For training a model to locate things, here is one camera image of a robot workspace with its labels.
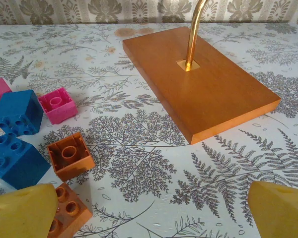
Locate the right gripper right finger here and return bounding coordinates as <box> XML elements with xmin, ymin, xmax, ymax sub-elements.
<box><xmin>247</xmin><ymin>180</ymin><xmax>298</xmax><ymax>238</ymax></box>

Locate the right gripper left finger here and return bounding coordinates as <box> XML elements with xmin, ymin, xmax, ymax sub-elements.
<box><xmin>0</xmin><ymin>183</ymin><xmax>60</xmax><ymax>238</ymax></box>

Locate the orange lego brick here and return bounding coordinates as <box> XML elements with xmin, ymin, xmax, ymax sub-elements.
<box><xmin>48</xmin><ymin>182</ymin><xmax>93</xmax><ymax>237</ymax></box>
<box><xmin>47</xmin><ymin>131</ymin><xmax>95</xmax><ymax>181</ymax></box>

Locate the gold wire stand wooden base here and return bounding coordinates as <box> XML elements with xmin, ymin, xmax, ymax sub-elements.
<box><xmin>122</xmin><ymin>0</ymin><xmax>282</xmax><ymax>145</ymax></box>

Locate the blue lego brick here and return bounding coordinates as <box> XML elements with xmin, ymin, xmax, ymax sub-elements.
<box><xmin>0</xmin><ymin>89</ymin><xmax>44</xmax><ymax>137</ymax></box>
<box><xmin>0</xmin><ymin>133</ymin><xmax>51</xmax><ymax>190</ymax></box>

